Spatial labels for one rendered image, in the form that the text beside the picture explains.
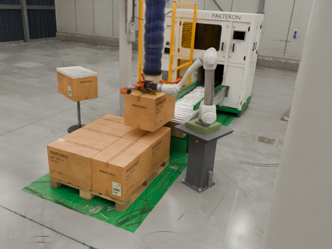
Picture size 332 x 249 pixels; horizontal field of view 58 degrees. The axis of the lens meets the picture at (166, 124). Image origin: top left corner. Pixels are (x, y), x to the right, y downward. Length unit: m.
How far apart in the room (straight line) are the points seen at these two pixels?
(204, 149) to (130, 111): 0.97
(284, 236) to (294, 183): 0.08
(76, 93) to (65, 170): 1.55
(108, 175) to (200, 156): 1.08
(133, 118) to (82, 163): 0.78
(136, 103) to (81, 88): 1.44
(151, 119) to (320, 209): 3.13
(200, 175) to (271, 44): 9.28
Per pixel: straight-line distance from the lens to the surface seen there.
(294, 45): 12.33
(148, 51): 3.54
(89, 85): 4.81
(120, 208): 3.34
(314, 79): 0.35
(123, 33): 4.97
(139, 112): 3.52
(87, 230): 3.18
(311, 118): 0.36
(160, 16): 3.51
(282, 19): 12.32
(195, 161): 3.63
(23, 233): 3.30
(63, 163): 3.54
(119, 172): 3.10
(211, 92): 3.16
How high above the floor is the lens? 2.08
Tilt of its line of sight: 22 degrees down
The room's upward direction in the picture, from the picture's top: 3 degrees clockwise
